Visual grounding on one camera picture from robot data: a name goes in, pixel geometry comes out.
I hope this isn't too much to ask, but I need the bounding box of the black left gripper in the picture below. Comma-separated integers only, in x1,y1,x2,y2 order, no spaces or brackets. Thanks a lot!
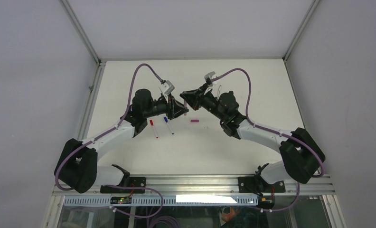
143,93,188,120

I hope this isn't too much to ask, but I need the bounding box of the small circuit board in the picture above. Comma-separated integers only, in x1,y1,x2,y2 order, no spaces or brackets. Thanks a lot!
110,197,132,205

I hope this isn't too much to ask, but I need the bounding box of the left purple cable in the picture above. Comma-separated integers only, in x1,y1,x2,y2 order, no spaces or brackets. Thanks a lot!
54,63,181,228

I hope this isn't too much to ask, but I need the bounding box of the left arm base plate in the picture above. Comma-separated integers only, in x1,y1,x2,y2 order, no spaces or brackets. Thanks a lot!
100,176,147,194

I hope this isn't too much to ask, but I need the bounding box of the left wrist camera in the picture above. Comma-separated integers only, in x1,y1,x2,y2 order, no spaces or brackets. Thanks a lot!
159,80,175,103

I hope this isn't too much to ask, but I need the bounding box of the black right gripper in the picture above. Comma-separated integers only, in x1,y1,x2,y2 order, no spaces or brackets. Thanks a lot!
180,83,226,122

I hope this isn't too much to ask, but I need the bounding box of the white pen red tip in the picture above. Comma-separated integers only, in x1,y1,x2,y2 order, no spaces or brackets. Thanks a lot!
152,125,159,139

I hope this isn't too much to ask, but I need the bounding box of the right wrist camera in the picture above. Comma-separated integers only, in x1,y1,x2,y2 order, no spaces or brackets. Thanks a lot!
204,71,218,94

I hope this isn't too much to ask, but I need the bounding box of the orange object below table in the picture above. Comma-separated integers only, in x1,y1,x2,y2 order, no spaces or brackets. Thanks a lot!
220,207,241,223

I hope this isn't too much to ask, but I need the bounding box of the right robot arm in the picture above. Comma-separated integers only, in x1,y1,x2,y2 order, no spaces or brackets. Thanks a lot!
180,84,326,195

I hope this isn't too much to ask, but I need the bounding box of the white slotted cable duct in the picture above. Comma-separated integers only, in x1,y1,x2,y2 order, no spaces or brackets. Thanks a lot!
64,195,258,207

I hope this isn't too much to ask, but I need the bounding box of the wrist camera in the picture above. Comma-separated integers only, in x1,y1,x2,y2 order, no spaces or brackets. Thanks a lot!
204,71,218,94
159,80,175,103

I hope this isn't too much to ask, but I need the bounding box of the white pen black tip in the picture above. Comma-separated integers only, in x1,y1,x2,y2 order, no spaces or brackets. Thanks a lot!
166,122,174,135

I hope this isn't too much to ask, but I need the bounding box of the aluminium frame rail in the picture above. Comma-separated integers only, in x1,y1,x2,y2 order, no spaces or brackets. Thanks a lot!
52,174,336,196

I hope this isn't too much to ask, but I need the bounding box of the black green pen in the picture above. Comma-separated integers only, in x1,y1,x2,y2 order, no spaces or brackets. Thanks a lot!
216,85,222,99

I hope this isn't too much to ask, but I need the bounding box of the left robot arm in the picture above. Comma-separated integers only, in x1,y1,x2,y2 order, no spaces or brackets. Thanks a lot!
54,89,188,193

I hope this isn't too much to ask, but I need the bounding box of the pink pen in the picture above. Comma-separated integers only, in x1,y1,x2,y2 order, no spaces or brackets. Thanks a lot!
183,101,188,116

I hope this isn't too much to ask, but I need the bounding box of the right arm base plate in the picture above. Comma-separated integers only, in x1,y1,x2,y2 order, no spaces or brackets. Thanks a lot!
237,176,286,195

